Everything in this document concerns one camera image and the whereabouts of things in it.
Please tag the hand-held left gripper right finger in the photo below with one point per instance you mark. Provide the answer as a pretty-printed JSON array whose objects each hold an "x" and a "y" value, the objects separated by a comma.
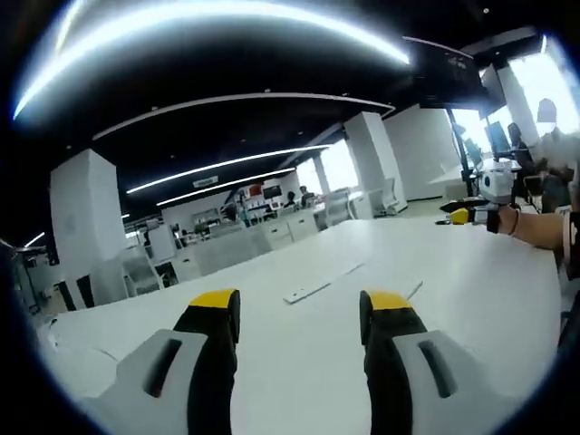
[{"x": 399, "y": 389}]

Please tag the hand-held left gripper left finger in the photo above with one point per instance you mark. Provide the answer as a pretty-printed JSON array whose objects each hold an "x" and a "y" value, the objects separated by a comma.
[{"x": 204, "y": 389}]

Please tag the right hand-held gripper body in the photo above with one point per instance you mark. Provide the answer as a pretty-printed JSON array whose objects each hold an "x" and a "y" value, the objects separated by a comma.
[{"x": 498, "y": 188}]

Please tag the white socket holder cover plate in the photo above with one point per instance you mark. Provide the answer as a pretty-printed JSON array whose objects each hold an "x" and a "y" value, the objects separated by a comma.
[{"x": 414, "y": 290}]

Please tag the long white socket holder strip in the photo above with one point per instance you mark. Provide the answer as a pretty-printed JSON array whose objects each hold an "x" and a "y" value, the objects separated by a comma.
[{"x": 303, "y": 293}]

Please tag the person's right hand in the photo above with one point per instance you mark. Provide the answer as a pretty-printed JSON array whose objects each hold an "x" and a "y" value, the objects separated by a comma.
[{"x": 494, "y": 222}]

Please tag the black pen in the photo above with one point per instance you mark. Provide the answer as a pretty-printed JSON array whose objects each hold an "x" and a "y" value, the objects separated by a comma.
[{"x": 441, "y": 222}]

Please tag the white curved desk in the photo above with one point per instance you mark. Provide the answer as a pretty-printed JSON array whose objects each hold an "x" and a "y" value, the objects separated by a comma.
[{"x": 453, "y": 174}]

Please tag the black stand pole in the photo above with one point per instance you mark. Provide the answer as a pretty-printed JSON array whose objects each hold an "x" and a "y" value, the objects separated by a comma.
[{"x": 463, "y": 167}]

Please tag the computer monitor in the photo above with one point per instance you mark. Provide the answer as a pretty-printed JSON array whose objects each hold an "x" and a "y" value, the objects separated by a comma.
[{"x": 497, "y": 136}]

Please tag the white office chair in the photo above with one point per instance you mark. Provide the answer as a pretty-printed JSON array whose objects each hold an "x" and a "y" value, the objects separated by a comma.
[
  {"x": 142, "y": 276},
  {"x": 394, "y": 197},
  {"x": 338, "y": 206}
]

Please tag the person's dark patterned shirt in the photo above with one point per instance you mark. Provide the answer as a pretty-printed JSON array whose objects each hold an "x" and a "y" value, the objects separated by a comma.
[{"x": 572, "y": 235}]

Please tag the white pillar beside window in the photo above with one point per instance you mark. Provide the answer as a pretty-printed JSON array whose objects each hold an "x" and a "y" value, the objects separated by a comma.
[{"x": 371, "y": 158}]

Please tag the black hanging display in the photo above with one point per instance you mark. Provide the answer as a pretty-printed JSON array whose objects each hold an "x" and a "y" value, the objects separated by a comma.
[{"x": 446, "y": 72}]

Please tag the black desk panel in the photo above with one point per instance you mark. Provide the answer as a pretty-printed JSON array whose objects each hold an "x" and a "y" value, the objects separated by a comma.
[{"x": 84, "y": 292}]

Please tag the row of white office desks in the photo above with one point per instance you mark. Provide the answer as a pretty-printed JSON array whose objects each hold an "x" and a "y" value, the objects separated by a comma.
[{"x": 281, "y": 229}]

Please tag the short ceiling line light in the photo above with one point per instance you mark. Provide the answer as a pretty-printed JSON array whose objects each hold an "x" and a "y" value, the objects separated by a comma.
[{"x": 226, "y": 183}]

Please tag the ceiling air vent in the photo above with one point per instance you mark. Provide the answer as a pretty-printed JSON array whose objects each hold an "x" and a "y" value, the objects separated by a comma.
[{"x": 205, "y": 182}]

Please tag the wide white pillar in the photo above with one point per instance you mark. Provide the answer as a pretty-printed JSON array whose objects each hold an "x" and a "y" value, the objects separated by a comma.
[{"x": 86, "y": 213}]

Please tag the long ceiling line light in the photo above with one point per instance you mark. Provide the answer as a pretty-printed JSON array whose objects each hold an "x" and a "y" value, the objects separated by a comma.
[{"x": 217, "y": 166}]

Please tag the long curved ceiling light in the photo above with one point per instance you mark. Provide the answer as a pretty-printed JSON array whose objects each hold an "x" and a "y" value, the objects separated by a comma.
[{"x": 254, "y": 13}]

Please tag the red wall sign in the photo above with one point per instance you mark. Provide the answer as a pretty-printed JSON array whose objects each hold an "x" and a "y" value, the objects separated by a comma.
[{"x": 256, "y": 190}]

